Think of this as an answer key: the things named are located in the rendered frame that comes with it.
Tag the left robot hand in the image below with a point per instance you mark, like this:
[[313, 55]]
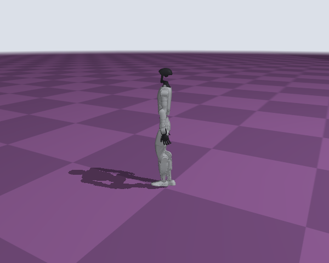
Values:
[[165, 138]]

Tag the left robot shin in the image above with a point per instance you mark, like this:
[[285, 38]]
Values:
[[163, 165]]

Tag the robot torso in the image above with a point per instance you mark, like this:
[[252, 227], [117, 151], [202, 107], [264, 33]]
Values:
[[168, 124]]

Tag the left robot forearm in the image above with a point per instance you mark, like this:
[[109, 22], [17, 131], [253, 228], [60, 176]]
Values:
[[162, 121]]

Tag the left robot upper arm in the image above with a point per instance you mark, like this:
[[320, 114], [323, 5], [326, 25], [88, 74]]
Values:
[[164, 98]]

